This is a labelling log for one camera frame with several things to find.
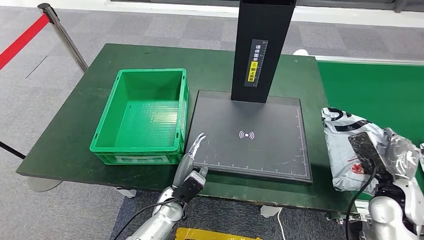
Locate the grey poly mailer parcel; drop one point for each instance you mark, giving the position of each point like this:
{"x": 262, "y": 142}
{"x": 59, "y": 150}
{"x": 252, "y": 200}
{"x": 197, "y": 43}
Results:
{"x": 338, "y": 139}

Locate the white crate label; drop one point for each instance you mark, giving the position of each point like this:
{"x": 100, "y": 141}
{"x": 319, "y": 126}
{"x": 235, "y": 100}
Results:
{"x": 142, "y": 158}

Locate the silver stanchion post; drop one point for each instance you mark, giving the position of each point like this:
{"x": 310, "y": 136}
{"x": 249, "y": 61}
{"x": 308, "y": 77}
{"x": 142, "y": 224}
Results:
{"x": 67, "y": 42}

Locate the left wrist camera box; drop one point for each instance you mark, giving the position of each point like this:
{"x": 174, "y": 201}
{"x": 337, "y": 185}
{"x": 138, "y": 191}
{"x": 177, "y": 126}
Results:
{"x": 188, "y": 187}

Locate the white conveyor roller end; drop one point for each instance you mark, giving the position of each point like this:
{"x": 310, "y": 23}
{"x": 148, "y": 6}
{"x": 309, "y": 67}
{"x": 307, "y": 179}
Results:
{"x": 299, "y": 52}

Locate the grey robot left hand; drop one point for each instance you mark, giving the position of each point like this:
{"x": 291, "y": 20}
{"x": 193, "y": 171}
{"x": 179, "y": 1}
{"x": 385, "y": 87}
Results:
{"x": 184, "y": 165}

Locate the silver conveyor edge rail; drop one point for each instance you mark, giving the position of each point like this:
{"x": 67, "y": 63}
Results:
{"x": 364, "y": 60}

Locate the black scanner base plate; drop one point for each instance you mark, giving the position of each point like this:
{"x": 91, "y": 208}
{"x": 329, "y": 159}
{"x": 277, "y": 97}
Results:
{"x": 265, "y": 155}

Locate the black scanner column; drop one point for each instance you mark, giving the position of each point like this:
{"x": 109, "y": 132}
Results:
{"x": 281, "y": 33}

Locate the white table foot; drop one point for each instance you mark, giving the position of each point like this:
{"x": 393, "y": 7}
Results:
{"x": 127, "y": 192}
{"x": 270, "y": 212}

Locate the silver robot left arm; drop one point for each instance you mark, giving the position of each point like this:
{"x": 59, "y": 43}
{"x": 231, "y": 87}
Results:
{"x": 162, "y": 220}

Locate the black barrier belt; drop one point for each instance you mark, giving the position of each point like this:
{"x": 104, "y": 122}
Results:
{"x": 13, "y": 150}

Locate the ruler label with yellow patch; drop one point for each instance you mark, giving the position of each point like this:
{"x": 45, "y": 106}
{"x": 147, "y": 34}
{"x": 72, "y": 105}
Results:
{"x": 255, "y": 63}

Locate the aluminium conveyor frame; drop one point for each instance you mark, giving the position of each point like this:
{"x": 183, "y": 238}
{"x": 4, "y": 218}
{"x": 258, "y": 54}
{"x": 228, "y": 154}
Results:
{"x": 344, "y": 219}

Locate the grey round floor plate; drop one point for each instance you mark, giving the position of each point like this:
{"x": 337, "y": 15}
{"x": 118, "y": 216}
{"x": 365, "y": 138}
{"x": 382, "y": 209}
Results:
{"x": 43, "y": 185}

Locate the green conveyor belt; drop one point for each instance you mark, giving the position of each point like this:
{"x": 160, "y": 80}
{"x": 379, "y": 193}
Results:
{"x": 381, "y": 89}

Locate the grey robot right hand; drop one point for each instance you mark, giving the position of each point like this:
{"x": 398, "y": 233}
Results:
{"x": 402, "y": 159}

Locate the green plastic crate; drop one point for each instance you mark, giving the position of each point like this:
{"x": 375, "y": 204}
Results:
{"x": 149, "y": 126}

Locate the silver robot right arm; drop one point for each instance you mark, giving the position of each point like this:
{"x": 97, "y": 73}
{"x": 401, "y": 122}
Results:
{"x": 387, "y": 212}

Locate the red barrier belt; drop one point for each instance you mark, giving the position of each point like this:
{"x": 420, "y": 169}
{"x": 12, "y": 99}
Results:
{"x": 22, "y": 40}

